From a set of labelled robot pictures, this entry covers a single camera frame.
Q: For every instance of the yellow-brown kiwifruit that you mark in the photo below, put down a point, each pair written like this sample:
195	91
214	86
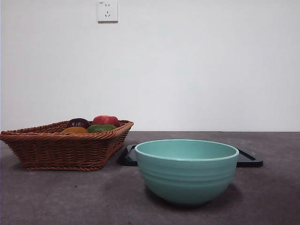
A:
75	130

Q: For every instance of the teal ceramic bowl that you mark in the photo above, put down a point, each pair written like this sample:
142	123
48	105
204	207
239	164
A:
187	178

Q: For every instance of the white wall socket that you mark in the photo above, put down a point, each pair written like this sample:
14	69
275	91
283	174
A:
107	11

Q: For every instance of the brown wicker basket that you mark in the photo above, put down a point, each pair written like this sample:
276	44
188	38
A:
58	150

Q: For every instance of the black rectangular tray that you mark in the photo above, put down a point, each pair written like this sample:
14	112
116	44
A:
248	161

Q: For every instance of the dark purple plum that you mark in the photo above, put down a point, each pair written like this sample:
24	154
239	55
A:
78	122

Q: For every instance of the green lime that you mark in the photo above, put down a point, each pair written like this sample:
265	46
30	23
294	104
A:
100	128

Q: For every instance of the red peach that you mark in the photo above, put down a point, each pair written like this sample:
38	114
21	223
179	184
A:
105	120

